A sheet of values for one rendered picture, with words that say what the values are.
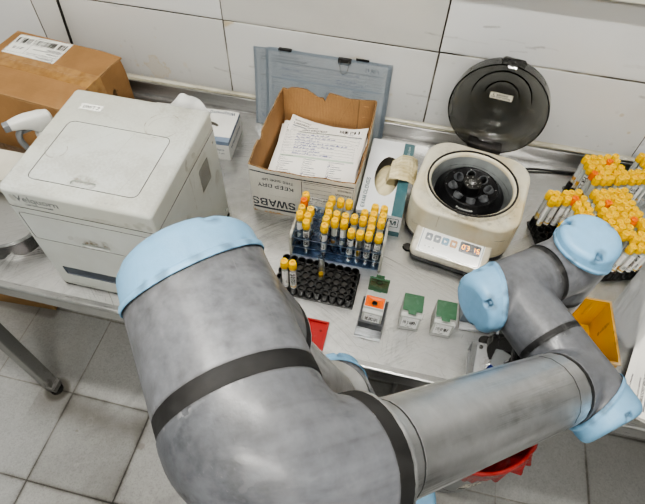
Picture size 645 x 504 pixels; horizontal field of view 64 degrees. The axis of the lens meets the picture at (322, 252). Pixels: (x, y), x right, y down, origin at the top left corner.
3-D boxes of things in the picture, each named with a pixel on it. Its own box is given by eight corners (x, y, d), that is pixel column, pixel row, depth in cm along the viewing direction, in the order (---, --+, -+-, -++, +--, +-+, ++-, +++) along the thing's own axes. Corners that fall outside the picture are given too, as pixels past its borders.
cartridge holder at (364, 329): (353, 336, 104) (354, 327, 101) (363, 299, 109) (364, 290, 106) (379, 342, 103) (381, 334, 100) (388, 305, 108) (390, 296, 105)
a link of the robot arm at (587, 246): (541, 222, 61) (596, 200, 63) (511, 273, 70) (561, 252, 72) (586, 272, 57) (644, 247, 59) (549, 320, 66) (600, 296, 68)
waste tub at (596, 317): (525, 373, 100) (544, 351, 92) (522, 313, 108) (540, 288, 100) (596, 386, 99) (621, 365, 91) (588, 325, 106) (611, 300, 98)
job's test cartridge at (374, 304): (359, 324, 104) (362, 309, 99) (364, 304, 107) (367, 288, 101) (379, 329, 103) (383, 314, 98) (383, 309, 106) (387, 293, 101)
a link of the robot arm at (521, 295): (520, 343, 54) (601, 306, 57) (461, 261, 60) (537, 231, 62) (497, 371, 60) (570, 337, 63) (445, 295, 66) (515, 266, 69)
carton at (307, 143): (250, 210, 123) (244, 164, 110) (283, 131, 139) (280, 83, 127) (352, 229, 120) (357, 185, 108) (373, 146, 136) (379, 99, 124)
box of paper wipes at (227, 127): (147, 149, 134) (133, 109, 124) (162, 119, 141) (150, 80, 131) (231, 160, 132) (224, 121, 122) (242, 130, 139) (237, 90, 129)
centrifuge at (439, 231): (391, 253, 116) (398, 218, 106) (425, 166, 132) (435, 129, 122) (496, 288, 111) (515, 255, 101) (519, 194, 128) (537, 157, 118)
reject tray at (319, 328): (288, 346, 102) (288, 344, 102) (297, 316, 106) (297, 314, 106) (321, 353, 102) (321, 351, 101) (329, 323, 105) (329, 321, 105)
